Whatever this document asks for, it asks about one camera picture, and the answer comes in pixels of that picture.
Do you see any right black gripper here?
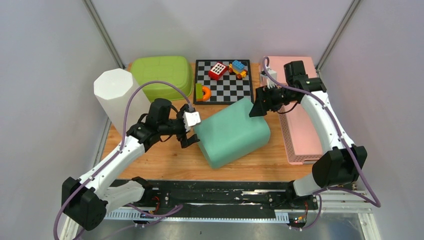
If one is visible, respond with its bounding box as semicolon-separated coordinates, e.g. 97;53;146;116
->
249;84;296;118

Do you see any green bin with white liner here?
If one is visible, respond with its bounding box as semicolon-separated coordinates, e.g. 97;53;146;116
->
194;97;271;169

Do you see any pink perforated plastic basket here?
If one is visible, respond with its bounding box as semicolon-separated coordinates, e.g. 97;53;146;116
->
278;103;323;165

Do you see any large green plastic container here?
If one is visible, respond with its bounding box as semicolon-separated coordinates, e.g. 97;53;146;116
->
128;55;194;102

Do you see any white plastic bin liner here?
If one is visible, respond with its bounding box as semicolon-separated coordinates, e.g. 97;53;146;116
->
93;68;151;136

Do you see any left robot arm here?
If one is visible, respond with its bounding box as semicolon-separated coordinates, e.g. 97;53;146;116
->
61;98;201;231

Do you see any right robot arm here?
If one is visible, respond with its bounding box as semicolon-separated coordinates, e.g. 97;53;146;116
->
249;56;368;209

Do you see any black grey checkerboard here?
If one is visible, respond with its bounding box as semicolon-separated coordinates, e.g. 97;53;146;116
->
193;59;254;105

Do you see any blue yellow toy car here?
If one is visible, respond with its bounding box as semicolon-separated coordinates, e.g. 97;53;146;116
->
228;60;248;80

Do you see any orange arch toy block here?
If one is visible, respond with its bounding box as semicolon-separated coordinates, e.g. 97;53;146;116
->
202;86;212;102

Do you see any red window toy brick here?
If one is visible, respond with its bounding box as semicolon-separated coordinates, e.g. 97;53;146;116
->
208;62;229;81

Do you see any green flat toy brick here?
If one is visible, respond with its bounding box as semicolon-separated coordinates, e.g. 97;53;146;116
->
195;83;204;102

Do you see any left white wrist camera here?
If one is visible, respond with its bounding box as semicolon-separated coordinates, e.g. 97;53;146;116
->
182;111;201;132

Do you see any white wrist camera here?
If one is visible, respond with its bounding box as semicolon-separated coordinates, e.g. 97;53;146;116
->
182;111;201;132
259;66;278;88

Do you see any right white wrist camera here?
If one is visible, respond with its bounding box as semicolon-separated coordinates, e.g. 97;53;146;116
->
259;66;278;88

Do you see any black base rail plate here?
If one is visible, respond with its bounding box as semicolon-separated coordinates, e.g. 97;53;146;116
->
112;179;319;220

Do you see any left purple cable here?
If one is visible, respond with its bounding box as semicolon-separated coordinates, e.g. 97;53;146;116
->
52;80;195;240

